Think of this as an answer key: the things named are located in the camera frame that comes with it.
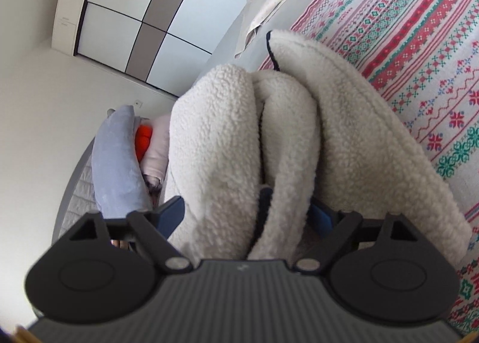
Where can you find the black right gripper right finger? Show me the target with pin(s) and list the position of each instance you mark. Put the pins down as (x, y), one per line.
(337, 232)

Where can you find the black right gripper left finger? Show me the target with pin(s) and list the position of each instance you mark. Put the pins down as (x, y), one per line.
(152, 230)

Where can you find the white fleece sherpa jacket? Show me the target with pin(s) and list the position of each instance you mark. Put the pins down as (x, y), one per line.
(259, 212)

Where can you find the grey blue pillow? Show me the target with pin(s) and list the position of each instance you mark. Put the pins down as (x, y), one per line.
(118, 183)

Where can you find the pale pink pillow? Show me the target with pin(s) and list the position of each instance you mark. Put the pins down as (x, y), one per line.
(155, 161)

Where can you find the grey quilted headboard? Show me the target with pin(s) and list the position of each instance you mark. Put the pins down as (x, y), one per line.
(78, 198)

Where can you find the orange plush toy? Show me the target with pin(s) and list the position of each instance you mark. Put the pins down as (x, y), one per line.
(142, 140)

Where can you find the white grey sliding wardrobe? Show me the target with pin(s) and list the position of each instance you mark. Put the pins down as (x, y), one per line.
(162, 43)

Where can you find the grey bed sheet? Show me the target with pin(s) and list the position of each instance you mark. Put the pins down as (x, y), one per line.
(223, 99)

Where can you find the patterned red green bedspread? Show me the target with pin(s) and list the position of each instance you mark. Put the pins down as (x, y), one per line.
(422, 57)

